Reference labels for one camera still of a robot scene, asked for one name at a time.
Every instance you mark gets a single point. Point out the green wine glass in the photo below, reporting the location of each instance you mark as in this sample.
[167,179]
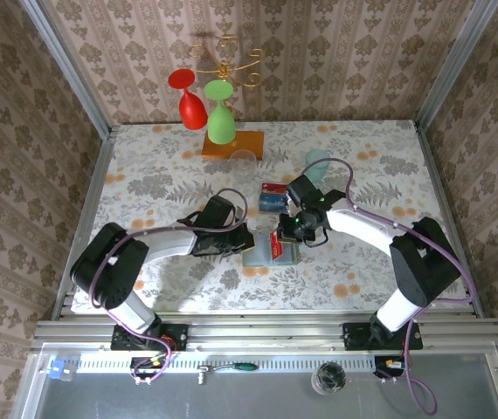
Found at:
[220,126]

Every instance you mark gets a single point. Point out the red wine glass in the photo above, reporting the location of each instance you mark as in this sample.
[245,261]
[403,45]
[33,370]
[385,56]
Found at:
[192,113]

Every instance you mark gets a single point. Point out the teal plastic tumbler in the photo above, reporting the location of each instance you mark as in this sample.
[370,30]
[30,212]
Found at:
[319,170]

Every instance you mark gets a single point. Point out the orange wooden rack base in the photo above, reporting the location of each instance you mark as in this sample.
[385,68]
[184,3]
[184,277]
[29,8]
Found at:
[249,146]

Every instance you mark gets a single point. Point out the aluminium frame post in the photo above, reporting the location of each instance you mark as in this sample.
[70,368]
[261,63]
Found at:
[67,65]
[454,65]

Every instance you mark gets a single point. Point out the aluminium side rail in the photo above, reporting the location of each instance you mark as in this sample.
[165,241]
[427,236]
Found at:
[87,218]
[436,174]

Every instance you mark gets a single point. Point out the blue VIP credit card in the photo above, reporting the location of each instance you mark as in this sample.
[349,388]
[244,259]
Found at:
[271,203]

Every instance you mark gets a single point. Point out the floral tablecloth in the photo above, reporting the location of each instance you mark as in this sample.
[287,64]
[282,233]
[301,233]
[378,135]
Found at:
[340,270]

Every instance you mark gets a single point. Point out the clear glass cup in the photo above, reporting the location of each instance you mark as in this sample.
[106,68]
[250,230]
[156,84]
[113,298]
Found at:
[243,168]

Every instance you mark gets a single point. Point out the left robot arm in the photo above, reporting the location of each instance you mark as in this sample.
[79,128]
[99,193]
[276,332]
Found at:
[170,244]

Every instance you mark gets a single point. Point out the blue connector block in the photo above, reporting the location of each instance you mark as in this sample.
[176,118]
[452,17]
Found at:
[58,370]

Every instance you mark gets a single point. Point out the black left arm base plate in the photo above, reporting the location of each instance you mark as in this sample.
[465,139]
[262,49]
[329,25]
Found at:
[174,336]

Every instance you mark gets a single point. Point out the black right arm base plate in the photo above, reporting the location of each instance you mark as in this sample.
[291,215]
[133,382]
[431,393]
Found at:
[356,338]

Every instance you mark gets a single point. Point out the red credit card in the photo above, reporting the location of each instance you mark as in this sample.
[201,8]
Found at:
[274,188]
[276,251]

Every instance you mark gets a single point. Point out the aluminium front frame rail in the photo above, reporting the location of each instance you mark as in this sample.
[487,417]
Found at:
[266,331]

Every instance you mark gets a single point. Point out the clear glass jar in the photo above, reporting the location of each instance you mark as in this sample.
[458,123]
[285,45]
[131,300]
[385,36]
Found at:
[328,379]

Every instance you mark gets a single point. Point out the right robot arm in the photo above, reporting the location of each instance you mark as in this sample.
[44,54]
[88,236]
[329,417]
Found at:
[362,227]

